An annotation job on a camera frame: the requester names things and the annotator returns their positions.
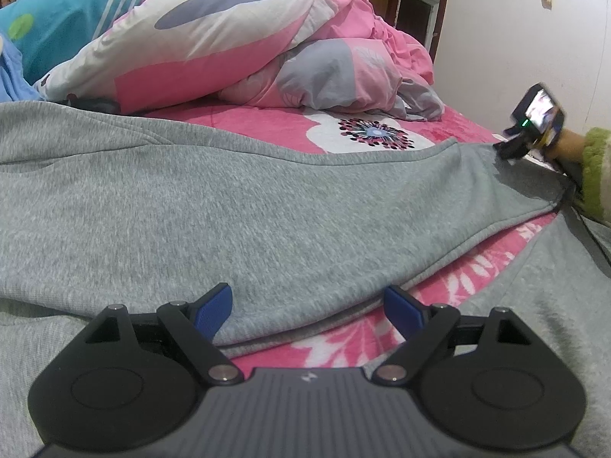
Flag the pink white floral duvet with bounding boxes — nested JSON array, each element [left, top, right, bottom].
[[36, 0, 444, 121]]

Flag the green fuzzy sleeve forearm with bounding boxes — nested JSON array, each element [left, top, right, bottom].
[[581, 128, 611, 226]]

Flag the light grey sweatpants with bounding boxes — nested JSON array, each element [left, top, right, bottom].
[[1, 102, 610, 457]]

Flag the dark grey garment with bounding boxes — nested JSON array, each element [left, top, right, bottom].
[[63, 96, 120, 115]]

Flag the pink floral bed sheet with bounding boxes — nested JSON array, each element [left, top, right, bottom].
[[143, 101, 559, 377]]

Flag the person's right hand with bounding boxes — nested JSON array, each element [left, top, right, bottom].
[[544, 129, 585, 162]]

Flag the light blue garment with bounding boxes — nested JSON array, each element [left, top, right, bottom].
[[0, 34, 42, 102]]

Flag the teal striped pillow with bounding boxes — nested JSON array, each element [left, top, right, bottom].
[[1, 0, 144, 84]]

